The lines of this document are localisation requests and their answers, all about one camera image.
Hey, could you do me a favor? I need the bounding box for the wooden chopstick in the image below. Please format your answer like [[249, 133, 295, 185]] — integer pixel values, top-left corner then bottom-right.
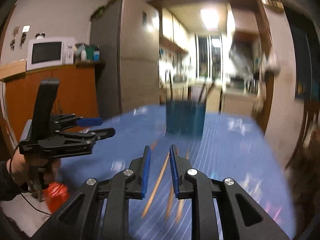
[[164, 187, 175, 222], [141, 154, 169, 218], [175, 199, 185, 223]]

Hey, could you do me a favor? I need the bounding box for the kitchen window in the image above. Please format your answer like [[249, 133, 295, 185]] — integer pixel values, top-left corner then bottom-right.
[[195, 35, 222, 81]]

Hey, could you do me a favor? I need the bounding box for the person's left hand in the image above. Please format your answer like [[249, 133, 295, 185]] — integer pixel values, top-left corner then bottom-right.
[[6, 149, 62, 188]]

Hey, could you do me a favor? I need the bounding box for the orange wooden cabinet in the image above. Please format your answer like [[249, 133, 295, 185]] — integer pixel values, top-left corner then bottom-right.
[[3, 62, 104, 140]]

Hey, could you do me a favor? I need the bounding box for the red plastic bag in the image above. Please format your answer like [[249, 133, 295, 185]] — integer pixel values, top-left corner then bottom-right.
[[43, 182, 69, 213]]

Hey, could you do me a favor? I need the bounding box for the blue star-pattern tablecloth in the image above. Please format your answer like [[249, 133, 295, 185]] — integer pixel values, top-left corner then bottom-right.
[[60, 105, 296, 239]]

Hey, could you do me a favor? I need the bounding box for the green container on cabinet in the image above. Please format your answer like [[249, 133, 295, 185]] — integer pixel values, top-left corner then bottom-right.
[[85, 45, 96, 61]]

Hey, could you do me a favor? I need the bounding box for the white microwave oven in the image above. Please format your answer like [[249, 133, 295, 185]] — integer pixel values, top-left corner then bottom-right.
[[26, 37, 76, 71]]

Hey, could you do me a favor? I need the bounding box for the teal perforated utensil holder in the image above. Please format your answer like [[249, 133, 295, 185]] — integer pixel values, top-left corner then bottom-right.
[[165, 100, 206, 138]]

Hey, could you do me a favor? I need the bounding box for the silver refrigerator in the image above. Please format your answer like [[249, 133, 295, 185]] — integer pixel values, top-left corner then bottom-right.
[[89, 0, 159, 119]]

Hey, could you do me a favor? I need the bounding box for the ceiling lamp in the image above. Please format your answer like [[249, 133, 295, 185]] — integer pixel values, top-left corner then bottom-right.
[[200, 8, 220, 31]]

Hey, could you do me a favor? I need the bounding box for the range hood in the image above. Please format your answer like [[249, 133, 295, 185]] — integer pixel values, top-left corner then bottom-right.
[[229, 42, 253, 77]]

